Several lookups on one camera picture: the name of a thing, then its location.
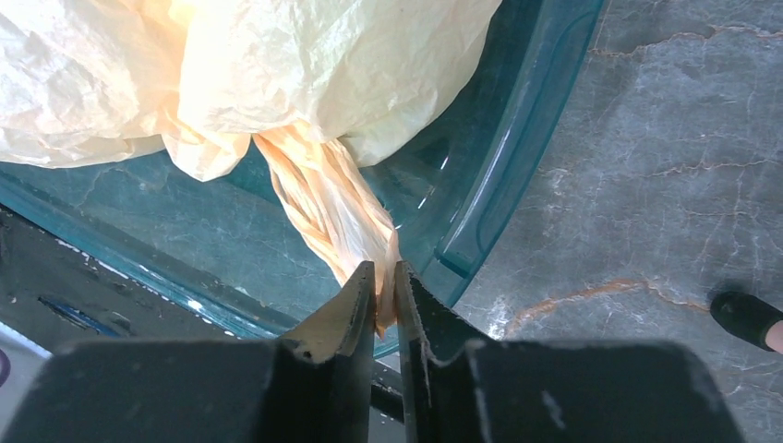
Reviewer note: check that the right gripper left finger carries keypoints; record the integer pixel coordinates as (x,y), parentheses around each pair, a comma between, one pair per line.
(312,384)

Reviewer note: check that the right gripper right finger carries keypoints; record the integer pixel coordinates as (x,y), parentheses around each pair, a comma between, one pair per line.
(462,386)

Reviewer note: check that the orange plastic bag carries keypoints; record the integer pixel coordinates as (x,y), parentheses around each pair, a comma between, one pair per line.
(321,88)

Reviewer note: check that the teal transparent plastic tub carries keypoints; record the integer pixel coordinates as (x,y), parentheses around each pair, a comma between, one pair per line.
(225,250)

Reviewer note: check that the pink tripod stand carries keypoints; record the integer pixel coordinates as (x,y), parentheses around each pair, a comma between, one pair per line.
(749,318)

